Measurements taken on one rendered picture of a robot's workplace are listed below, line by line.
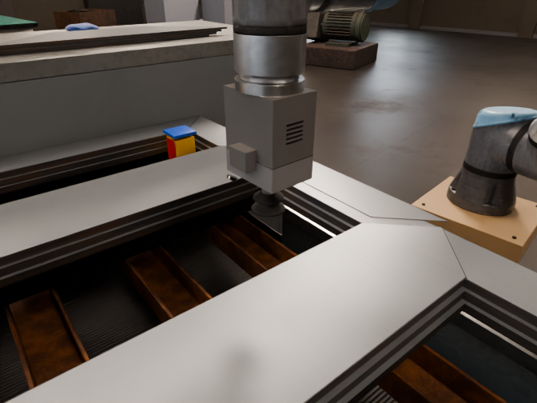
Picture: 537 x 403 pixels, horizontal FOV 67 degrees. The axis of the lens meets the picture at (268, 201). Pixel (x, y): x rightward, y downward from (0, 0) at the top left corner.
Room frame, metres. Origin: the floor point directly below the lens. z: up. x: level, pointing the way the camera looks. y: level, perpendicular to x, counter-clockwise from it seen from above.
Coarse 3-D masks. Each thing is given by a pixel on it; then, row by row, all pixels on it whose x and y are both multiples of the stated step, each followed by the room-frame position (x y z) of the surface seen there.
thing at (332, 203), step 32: (64, 160) 0.85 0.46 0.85; (96, 160) 0.88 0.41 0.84; (128, 160) 0.92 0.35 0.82; (0, 192) 0.75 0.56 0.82; (224, 192) 0.71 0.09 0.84; (256, 192) 0.75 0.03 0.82; (288, 192) 0.71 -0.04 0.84; (320, 192) 0.68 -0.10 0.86; (128, 224) 0.59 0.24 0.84; (160, 224) 0.61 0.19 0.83; (320, 224) 0.62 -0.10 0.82; (352, 224) 0.59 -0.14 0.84; (416, 224) 0.57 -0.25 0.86; (32, 256) 0.50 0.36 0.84; (64, 256) 0.52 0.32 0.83; (480, 288) 0.41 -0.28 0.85; (416, 320) 0.36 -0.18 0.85; (448, 320) 0.39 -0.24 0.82; (480, 320) 0.39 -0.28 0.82; (512, 320) 0.37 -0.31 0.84; (384, 352) 0.32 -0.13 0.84; (352, 384) 0.28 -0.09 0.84
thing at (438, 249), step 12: (384, 228) 0.56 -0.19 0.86; (396, 228) 0.56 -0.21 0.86; (408, 228) 0.56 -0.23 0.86; (396, 240) 0.52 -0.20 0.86; (408, 240) 0.52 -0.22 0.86; (420, 240) 0.52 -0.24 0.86; (432, 240) 0.52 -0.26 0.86; (444, 240) 0.52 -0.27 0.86; (420, 252) 0.49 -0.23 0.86; (432, 252) 0.49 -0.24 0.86; (444, 252) 0.49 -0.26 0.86; (444, 264) 0.46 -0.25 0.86; (456, 264) 0.46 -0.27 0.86
